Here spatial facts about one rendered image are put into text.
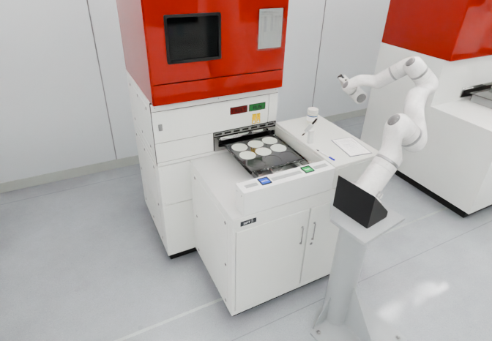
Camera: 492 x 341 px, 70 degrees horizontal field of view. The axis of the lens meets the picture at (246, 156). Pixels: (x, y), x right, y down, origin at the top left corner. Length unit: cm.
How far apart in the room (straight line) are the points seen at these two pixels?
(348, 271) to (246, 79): 121
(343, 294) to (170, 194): 119
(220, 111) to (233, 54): 36
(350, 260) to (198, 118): 116
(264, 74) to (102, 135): 199
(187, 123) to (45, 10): 167
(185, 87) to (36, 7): 169
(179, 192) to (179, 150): 30
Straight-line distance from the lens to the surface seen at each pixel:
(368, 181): 179
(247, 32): 204
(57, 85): 347
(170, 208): 238
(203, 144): 221
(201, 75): 198
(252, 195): 172
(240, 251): 192
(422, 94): 202
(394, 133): 181
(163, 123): 206
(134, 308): 251
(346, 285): 215
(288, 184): 180
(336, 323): 241
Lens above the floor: 195
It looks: 30 degrees down
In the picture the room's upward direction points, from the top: 2 degrees clockwise
